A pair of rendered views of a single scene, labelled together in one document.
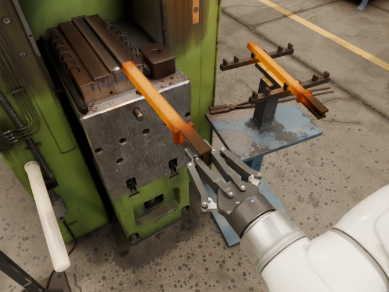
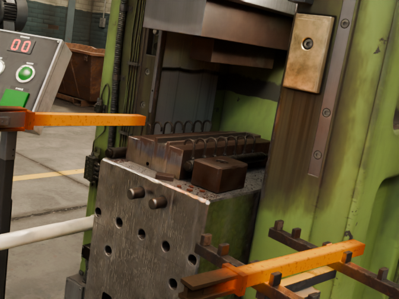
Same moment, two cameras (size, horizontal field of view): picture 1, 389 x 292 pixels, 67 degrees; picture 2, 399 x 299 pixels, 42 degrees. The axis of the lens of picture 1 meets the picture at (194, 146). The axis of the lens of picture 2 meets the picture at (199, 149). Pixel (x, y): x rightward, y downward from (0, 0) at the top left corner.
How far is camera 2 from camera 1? 113 cm
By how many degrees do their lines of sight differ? 68
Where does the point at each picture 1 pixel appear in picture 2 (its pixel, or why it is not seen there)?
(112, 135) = (113, 203)
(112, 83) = (151, 153)
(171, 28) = (275, 161)
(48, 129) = not seen: hidden behind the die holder
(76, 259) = not seen: outside the picture
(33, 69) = not seen: hidden behind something
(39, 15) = (233, 121)
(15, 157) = (92, 199)
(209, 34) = (335, 210)
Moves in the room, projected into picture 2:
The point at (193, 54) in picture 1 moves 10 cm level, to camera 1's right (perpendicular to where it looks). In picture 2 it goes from (298, 223) to (320, 239)
